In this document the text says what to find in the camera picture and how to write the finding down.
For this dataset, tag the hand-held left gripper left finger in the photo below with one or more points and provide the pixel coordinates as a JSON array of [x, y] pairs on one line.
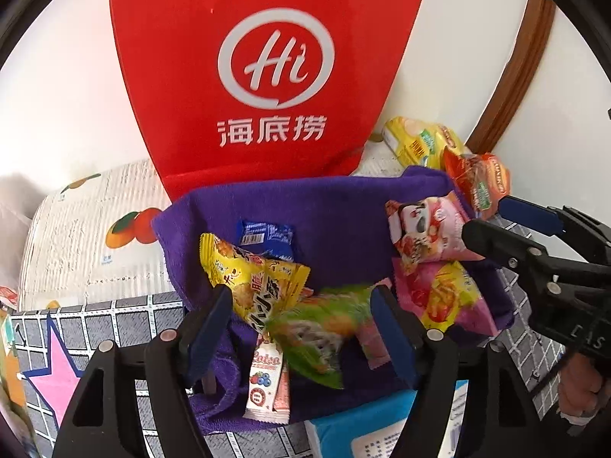
[[212, 334]]

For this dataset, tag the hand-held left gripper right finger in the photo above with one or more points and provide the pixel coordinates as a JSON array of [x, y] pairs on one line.
[[391, 334]]

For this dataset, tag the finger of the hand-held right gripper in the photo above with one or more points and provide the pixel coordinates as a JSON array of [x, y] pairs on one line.
[[527, 212], [496, 243]]

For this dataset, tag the pink yellow potato stick packet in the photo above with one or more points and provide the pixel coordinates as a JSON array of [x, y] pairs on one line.
[[444, 296]]

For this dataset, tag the pink cartoon face packet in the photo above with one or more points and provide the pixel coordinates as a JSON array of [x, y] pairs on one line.
[[425, 229]]

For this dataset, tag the green snack packet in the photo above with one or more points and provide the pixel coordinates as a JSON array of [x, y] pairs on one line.
[[315, 334]]

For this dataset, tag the person's right hand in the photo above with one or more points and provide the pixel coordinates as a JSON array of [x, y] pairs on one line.
[[580, 391]]

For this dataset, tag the pale pink thin packet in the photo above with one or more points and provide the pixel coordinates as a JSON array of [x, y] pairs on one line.
[[374, 346]]

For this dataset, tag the orange chip bag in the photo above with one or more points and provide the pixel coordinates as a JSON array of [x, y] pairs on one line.
[[482, 176]]

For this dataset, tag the yellow snack packet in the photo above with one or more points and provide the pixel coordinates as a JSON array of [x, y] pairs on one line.
[[243, 276]]

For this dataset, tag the white berry wafer packet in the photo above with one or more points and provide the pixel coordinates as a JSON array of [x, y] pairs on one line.
[[262, 386]]

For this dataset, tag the pink wafer packet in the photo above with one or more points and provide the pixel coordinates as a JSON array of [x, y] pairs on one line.
[[282, 391]]

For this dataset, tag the blue tissue pack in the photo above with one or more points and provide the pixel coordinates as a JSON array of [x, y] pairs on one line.
[[363, 424]]

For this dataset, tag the small blue snack packet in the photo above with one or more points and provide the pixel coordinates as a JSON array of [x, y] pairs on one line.
[[267, 238]]

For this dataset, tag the purple towel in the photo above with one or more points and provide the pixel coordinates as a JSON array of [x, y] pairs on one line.
[[334, 229]]

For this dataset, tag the yellow chip bag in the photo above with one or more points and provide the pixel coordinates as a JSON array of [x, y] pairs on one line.
[[410, 143]]

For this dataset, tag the red snack packet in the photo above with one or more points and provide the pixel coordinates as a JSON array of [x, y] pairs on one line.
[[7, 296]]

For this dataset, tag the red paper bag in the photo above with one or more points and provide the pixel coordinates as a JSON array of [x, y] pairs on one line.
[[191, 81]]

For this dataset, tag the brown wooden door frame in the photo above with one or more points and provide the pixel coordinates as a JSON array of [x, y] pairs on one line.
[[520, 67]]

